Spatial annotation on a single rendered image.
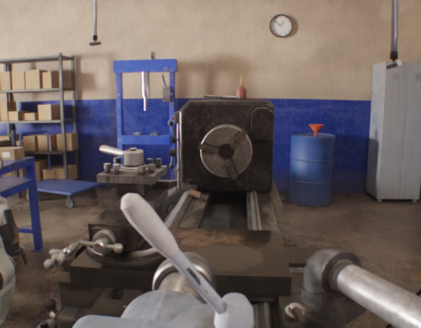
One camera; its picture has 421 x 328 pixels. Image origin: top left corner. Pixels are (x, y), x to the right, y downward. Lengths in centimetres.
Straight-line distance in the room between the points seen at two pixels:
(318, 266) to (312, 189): 446
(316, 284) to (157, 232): 12
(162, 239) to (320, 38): 522
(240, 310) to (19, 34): 616
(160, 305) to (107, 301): 56
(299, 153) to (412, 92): 169
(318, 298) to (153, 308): 16
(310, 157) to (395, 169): 121
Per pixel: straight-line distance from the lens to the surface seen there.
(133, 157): 107
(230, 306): 30
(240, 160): 176
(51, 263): 115
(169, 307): 37
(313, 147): 463
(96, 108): 567
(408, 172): 529
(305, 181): 471
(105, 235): 90
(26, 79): 577
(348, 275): 26
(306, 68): 533
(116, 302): 92
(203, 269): 50
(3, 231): 193
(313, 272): 29
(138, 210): 24
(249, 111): 194
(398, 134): 515
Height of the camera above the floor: 134
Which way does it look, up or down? 10 degrees down
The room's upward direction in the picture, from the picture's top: straight up
